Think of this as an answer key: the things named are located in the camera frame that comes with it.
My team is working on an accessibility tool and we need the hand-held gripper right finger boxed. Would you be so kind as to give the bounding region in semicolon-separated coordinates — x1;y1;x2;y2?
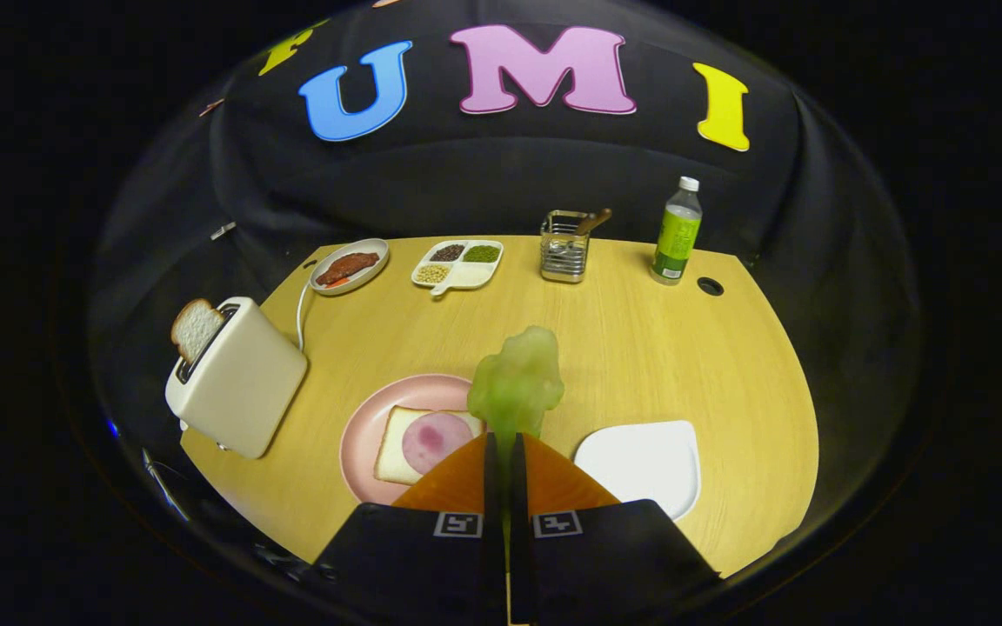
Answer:
508;432;721;625

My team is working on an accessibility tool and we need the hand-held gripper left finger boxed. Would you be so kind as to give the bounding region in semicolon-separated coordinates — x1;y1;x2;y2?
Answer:
314;432;509;626

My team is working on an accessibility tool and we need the green lettuce leaf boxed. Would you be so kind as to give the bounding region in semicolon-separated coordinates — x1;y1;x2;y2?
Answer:
467;326;565;462

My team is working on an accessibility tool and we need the toast bread slice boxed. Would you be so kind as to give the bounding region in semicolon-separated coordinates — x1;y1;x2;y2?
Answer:
171;298;225;364

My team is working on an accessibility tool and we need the pink ham slice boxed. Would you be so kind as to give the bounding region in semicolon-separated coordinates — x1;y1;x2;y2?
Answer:
402;411;474;476

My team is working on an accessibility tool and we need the white bread slice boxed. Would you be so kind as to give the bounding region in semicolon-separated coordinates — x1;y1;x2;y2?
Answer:
374;405;484;485

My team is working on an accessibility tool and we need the white square plate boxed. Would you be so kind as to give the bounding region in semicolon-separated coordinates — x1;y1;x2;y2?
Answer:
574;420;702;521

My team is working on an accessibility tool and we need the pink round plate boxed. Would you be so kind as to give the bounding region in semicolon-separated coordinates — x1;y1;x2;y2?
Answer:
340;374;489;506

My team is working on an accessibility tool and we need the white divided bean dish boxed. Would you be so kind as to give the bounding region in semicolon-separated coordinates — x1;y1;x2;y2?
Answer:
411;240;504;298

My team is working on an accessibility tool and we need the white toaster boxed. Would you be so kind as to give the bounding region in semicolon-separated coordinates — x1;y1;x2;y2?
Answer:
165;296;309;460

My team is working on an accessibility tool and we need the brown meat steak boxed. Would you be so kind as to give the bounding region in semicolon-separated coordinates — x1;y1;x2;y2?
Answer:
316;252;380;286

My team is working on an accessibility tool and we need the beige round plate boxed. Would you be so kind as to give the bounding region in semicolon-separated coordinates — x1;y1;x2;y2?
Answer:
310;238;391;296

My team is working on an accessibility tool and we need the green label water bottle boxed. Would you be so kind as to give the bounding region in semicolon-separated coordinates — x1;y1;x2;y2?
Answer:
650;176;704;286

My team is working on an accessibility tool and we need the black backdrop cloth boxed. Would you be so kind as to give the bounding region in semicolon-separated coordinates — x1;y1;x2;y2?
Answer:
88;0;924;523

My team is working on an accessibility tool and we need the metal wire utensil holder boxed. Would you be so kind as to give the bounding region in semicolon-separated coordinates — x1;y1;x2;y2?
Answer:
540;210;591;284

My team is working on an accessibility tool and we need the white toaster cable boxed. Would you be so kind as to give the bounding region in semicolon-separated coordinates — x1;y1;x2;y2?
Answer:
295;280;316;352

